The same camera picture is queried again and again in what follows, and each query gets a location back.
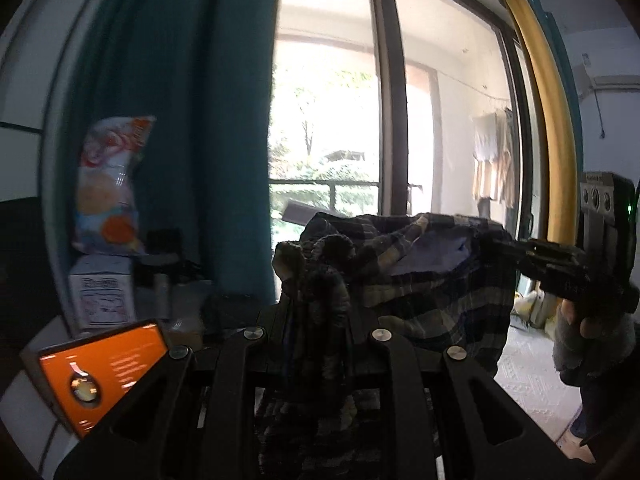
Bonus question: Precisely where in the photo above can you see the balcony railing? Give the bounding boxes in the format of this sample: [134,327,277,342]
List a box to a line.
[269,177,381,216]

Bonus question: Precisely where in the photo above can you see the pale floor bag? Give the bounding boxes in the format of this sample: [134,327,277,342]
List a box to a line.
[512,290,557,329]

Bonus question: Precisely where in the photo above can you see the person's right hand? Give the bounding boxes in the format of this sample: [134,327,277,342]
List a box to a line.
[560,302,636,346]

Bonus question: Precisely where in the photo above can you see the teal curtain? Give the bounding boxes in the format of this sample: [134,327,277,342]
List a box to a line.
[42,0,283,306]

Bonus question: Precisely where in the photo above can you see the grey flat board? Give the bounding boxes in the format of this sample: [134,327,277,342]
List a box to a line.
[282,200,333,229]

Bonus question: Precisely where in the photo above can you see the yellow foam pipe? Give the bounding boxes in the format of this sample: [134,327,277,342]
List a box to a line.
[482,0,581,246]

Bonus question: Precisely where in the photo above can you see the orange box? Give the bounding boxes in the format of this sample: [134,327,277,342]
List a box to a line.
[22,320,168,441]

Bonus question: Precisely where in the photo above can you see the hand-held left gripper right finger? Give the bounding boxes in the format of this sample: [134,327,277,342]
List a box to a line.
[350,310,591,480]

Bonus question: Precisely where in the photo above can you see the white patterned mat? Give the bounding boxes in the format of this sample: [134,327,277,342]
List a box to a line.
[492,327,586,446]

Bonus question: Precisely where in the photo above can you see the colourful snack bag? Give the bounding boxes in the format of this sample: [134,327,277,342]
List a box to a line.
[72,115,156,256]

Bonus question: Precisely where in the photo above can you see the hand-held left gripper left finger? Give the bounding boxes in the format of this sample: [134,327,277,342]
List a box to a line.
[52,307,288,480]

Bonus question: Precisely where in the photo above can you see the person's leg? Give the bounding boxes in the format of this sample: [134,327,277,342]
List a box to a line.
[570,380,640,463]

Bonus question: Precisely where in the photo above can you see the white air conditioner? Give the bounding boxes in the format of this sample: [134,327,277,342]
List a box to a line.
[580,75,640,107]

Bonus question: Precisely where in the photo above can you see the blue plaid shirt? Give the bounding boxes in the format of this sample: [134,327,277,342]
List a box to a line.
[252,211,518,480]

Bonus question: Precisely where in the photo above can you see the hanging beige clothes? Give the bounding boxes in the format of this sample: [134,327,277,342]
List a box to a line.
[470,107,518,208]

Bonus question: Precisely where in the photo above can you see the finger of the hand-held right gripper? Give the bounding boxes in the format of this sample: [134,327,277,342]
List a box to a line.
[492,237,586,281]

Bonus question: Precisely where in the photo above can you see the white printed carton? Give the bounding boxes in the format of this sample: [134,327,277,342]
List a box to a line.
[67,255,136,336]

